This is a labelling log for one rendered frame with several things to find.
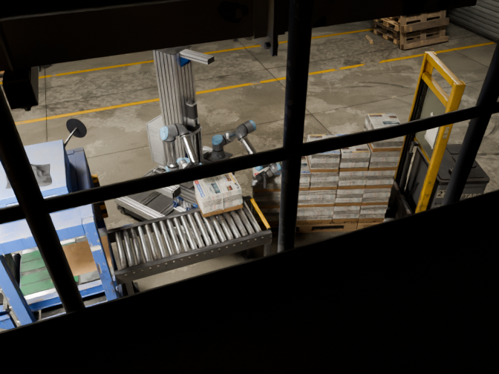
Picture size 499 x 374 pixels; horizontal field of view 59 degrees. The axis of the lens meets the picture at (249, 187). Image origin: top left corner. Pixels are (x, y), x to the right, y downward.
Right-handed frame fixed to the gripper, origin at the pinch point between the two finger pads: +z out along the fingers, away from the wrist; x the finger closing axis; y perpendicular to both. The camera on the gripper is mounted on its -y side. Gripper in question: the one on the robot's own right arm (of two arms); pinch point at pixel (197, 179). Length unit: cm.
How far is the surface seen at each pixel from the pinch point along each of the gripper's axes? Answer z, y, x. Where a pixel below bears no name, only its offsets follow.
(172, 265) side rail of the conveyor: 35, 55, 36
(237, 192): 7.8, 18.6, -36.7
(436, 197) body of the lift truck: 74, 32, -236
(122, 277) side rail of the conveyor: 28, 60, 75
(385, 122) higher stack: 18, -32, -192
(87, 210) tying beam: 33, -19, 97
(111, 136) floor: -316, 124, -13
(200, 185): -15.4, 19.3, -11.8
